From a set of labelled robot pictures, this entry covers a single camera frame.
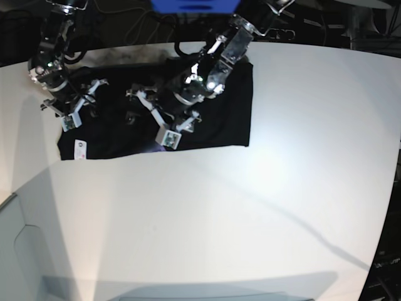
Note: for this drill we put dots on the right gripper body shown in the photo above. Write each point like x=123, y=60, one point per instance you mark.
x=68, y=99

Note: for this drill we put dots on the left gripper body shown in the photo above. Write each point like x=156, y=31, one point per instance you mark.
x=170, y=109

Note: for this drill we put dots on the black T-shirt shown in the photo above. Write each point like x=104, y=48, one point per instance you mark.
x=226, y=120

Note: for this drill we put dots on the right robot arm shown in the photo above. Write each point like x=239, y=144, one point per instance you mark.
x=48, y=67

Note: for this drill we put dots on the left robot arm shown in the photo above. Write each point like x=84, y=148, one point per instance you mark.
x=203, y=76

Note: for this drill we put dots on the blue plastic box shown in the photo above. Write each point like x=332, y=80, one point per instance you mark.
x=195, y=6

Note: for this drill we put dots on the black power strip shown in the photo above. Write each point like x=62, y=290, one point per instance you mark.
x=277, y=34

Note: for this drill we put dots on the white chair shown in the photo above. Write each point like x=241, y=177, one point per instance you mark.
x=55, y=262

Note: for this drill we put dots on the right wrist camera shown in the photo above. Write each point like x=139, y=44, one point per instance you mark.
x=71, y=121

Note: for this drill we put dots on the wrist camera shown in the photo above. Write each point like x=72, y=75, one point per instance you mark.
x=168, y=138
x=71, y=121

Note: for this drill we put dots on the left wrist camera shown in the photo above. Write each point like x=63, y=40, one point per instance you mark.
x=168, y=138

